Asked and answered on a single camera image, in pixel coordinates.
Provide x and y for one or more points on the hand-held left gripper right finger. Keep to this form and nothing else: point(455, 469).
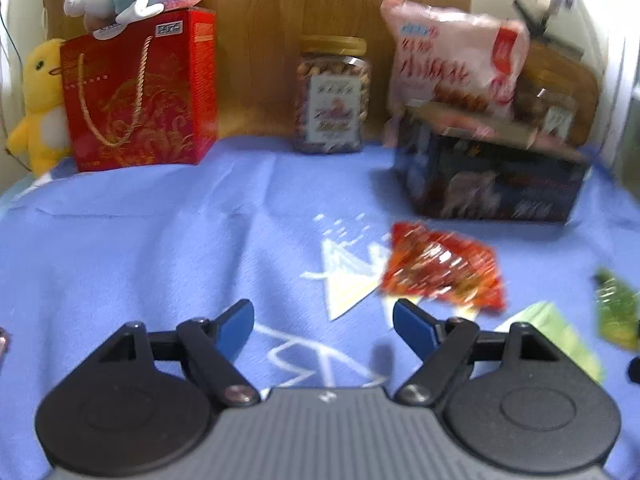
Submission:
point(412, 325)

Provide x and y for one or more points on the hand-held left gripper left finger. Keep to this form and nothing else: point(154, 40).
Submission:
point(235, 324)

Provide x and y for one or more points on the red snack packet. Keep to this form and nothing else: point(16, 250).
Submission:
point(440, 265)

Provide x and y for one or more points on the black tin box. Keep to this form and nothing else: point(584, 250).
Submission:
point(490, 180)

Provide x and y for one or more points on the blue blanket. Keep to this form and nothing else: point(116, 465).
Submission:
point(175, 240)

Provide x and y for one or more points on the light green snack packet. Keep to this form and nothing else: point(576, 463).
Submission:
point(555, 330)

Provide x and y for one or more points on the shiny green pea packet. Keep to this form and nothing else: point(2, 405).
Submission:
point(617, 305)

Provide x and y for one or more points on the nut jar with gold lid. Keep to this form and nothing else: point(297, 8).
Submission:
point(552, 110)
point(332, 100)

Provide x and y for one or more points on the red gift bag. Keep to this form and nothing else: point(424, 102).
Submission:
point(145, 90)

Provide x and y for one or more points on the large pink snack bag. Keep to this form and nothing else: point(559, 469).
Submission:
point(450, 55)

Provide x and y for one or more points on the yellow duck plush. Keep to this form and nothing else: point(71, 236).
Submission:
point(42, 105)

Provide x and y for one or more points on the wooden headboard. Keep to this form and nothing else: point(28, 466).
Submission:
point(280, 5)

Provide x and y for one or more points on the black stand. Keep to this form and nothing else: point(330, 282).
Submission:
point(535, 17)

